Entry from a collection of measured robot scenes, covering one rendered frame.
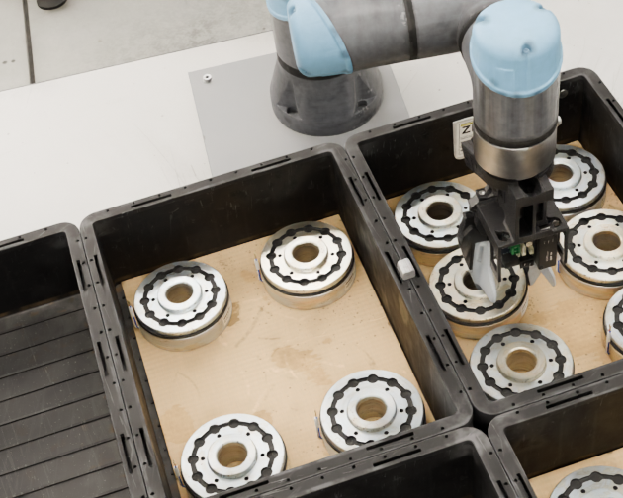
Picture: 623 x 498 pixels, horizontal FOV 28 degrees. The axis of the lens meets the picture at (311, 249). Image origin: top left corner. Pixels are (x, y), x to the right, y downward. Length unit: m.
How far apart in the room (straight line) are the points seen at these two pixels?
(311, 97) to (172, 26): 1.56
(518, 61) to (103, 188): 0.82
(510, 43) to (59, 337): 0.62
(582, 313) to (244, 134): 0.55
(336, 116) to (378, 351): 0.42
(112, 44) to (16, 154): 1.33
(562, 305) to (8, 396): 0.59
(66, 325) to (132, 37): 1.80
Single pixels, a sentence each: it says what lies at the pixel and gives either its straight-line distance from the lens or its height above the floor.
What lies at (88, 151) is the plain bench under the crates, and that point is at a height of 0.70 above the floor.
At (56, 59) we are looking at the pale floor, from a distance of 3.12.
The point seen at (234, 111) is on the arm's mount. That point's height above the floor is 0.76.
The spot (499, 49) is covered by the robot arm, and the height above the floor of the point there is 1.21.
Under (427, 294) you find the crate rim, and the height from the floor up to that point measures 0.93.
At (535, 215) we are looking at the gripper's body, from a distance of 1.16.
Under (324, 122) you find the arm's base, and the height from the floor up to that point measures 0.79.
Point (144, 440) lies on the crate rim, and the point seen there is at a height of 0.92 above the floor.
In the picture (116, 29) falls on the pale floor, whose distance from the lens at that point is 3.17.
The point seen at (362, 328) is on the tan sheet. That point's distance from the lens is 1.32.
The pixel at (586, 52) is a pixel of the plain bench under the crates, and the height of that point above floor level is 0.70.
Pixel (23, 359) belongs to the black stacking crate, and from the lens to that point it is 1.38.
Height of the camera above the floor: 1.87
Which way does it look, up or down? 48 degrees down
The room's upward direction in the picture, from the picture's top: 10 degrees counter-clockwise
